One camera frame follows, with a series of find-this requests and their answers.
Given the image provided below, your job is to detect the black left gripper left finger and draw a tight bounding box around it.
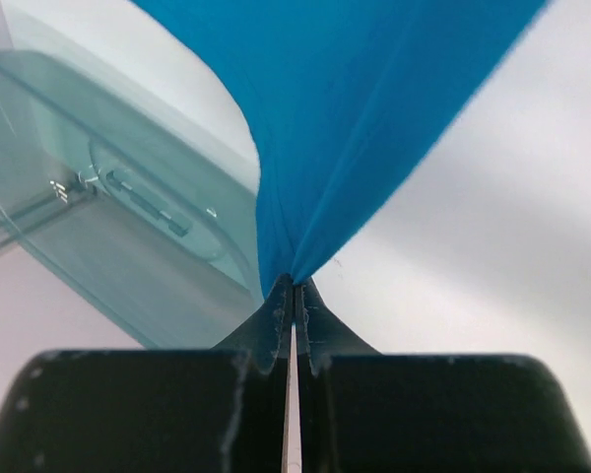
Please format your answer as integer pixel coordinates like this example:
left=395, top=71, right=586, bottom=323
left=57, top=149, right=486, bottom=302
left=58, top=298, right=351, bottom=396
left=0, top=276, right=294, bottom=472

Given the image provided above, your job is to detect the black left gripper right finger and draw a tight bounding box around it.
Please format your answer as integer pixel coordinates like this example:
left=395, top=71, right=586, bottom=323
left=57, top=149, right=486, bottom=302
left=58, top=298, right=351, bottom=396
left=294, top=281, right=591, bottom=472

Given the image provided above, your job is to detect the blue t-shirt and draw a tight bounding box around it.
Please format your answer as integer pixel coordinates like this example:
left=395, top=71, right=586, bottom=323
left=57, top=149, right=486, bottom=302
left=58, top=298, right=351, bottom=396
left=140, top=1, right=543, bottom=291

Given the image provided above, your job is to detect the teal translucent plastic bin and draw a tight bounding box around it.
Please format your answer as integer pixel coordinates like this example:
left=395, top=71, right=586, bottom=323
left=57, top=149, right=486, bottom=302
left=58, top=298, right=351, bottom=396
left=0, top=50, right=263, bottom=348

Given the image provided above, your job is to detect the left aluminium frame post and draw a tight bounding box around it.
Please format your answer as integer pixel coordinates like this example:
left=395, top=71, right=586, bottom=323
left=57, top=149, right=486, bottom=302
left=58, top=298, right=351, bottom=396
left=0, top=192, right=87, bottom=256

